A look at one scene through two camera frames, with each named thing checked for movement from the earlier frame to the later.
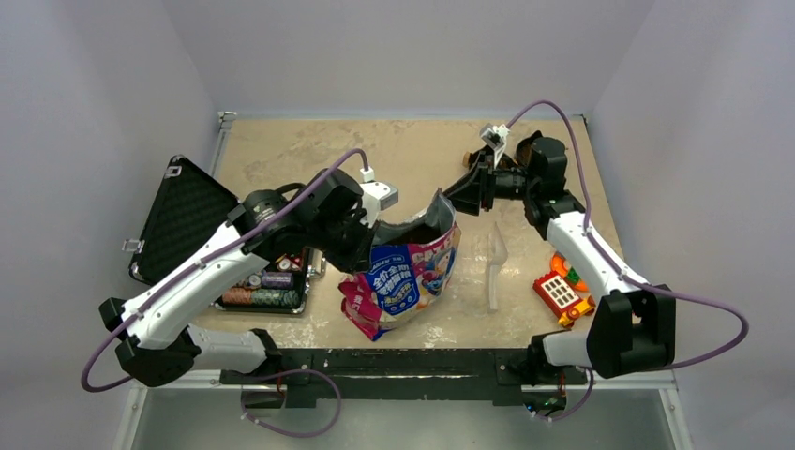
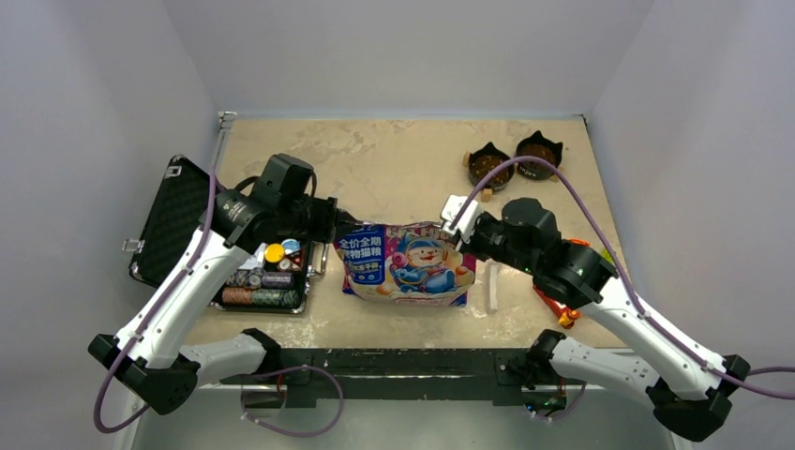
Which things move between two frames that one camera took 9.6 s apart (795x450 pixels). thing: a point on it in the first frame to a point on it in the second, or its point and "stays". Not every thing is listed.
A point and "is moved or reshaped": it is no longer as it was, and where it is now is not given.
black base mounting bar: [412, 374] stays
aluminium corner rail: [226, 119] stays
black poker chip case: [185, 212] stays
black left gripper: [358, 258] to [328, 217]
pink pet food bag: [410, 267] is moved or reshaped
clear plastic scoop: [498, 250] stays
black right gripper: [470, 197] to [472, 247]
